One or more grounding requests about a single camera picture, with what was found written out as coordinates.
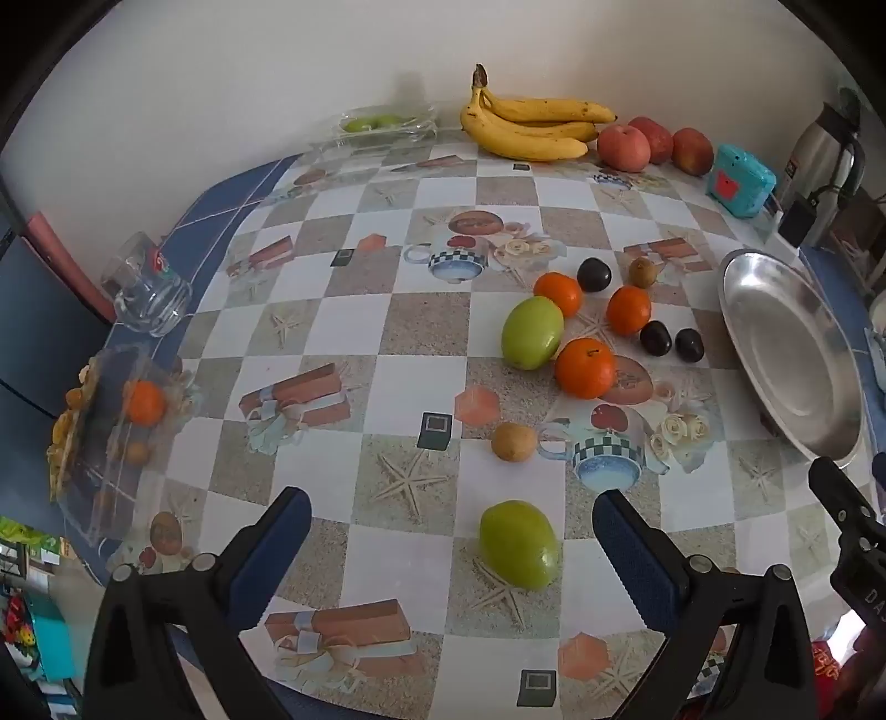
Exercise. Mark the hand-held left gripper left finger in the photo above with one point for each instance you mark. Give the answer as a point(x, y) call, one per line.
point(273, 547)

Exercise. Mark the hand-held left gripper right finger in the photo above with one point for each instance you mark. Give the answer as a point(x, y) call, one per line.
point(637, 561)

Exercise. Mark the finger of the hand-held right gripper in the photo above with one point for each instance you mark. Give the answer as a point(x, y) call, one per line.
point(841, 495)

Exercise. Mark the green oval fruit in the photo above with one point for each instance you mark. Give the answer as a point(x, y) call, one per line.
point(531, 334)
point(519, 545)

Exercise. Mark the steel basin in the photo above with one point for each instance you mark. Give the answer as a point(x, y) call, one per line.
point(789, 360)

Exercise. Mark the brown kiwi fruit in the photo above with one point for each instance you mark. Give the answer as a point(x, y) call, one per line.
point(513, 442)
point(642, 271)

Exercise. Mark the orange tangerine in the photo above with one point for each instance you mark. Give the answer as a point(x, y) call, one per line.
point(145, 403)
point(628, 310)
point(585, 368)
point(559, 293)

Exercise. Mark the small brown fruit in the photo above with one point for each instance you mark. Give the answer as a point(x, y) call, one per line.
point(137, 451)

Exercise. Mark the clear plastic box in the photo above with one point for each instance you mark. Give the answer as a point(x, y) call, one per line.
point(104, 471)

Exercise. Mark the printed checkered tablecloth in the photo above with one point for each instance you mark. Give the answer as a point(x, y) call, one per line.
point(415, 332)

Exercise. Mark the black charger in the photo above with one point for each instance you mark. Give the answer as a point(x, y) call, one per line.
point(796, 223)

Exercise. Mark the teal plastic box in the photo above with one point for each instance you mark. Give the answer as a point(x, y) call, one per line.
point(739, 181)

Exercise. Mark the dark blue furniture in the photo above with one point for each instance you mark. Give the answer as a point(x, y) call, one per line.
point(41, 311)

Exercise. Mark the steel thermos jug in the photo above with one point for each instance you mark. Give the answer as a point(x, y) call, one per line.
point(824, 159)

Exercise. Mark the teal cloth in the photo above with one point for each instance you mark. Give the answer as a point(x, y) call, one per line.
point(848, 98)

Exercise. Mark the pale red apple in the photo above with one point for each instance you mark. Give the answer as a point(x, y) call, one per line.
point(623, 147)

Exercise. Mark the yellow banana bunch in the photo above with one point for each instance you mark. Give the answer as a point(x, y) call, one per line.
point(526, 138)

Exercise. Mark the clear plastic fruit package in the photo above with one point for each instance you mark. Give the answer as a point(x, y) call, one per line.
point(408, 131)

